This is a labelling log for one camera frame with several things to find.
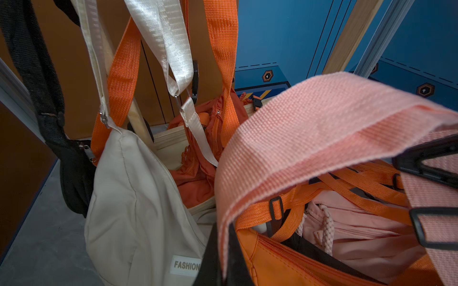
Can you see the wooden clothes rack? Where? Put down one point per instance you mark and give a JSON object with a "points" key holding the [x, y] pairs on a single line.
{"points": [[350, 35]]}

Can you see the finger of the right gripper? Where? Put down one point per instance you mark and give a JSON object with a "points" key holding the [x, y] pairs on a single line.
{"points": [[429, 161]]}

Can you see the beige crescent bag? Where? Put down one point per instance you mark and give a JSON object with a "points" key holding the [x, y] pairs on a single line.
{"points": [[138, 232]]}

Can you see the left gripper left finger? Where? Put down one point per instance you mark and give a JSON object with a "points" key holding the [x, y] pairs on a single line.
{"points": [[210, 270]]}

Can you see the black strap bag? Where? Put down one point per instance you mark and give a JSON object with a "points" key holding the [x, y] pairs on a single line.
{"points": [[30, 56]]}

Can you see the dark orange waist bag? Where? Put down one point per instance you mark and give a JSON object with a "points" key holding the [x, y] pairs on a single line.
{"points": [[203, 127]]}

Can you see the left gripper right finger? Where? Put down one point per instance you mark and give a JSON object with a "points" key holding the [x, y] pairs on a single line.
{"points": [[237, 270]]}

